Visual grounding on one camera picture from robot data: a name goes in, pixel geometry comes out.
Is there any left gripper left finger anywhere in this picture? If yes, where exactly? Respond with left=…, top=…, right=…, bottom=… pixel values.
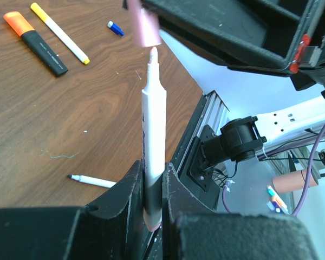
left=0, top=161, right=145, bottom=259

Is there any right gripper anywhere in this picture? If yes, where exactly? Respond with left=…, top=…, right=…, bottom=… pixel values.
left=287, top=1, right=325, bottom=91

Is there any black orange highlighter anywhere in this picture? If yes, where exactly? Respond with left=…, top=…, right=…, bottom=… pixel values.
left=3, top=11, right=68, bottom=77

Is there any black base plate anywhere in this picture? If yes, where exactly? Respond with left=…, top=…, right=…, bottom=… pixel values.
left=171, top=92, right=228, bottom=210

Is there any pink pen cap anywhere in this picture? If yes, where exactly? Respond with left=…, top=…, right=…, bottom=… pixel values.
left=126, top=0, right=161, bottom=48

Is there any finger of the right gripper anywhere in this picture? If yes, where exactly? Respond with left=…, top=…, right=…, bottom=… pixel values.
left=142, top=1, right=301, bottom=71

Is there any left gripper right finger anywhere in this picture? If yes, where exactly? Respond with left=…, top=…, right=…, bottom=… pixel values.
left=162, top=163, right=319, bottom=259

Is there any white purple-tip pen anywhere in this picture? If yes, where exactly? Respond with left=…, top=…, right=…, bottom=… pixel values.
left=67, top=174, right=116, bottom=189

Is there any blue pen cap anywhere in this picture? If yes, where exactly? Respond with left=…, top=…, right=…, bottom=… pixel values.
left=107, top=21, right=125, bottom=36

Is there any white yellow pen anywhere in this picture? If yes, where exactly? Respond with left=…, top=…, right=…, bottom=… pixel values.
left=30, top=2, right=90, bottom=65

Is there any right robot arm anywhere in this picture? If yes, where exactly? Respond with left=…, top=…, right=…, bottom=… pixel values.
left=142, top=1, right=325, bottom=164

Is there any white pink-tip pen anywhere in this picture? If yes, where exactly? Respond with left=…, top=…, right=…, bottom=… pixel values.
left=141, top=47, right=167, bottom=232

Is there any pink cylinder container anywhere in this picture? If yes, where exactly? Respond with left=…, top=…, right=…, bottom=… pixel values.
left=272, top=169, right=307, bottom=193

